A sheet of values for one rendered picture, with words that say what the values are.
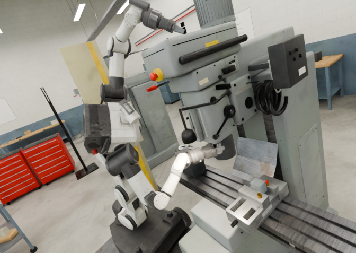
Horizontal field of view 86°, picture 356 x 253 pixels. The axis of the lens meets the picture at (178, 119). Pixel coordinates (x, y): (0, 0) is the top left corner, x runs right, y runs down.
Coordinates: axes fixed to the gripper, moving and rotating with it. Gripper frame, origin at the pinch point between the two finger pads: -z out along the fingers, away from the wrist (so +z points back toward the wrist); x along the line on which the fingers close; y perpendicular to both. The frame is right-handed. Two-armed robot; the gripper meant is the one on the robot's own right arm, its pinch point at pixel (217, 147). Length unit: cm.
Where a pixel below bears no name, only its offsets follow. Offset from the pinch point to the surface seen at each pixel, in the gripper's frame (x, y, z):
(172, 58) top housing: -20, -57, 15
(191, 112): -7.1, -28.7, 11.0
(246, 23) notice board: 402, -87, -274
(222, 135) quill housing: -10.5, -11.7, -1.0
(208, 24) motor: 4, -68, -14
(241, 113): -5.2, -17.8, -17.2
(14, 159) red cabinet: 342, 40, 350
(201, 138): -6.7, -12.9, 9.9
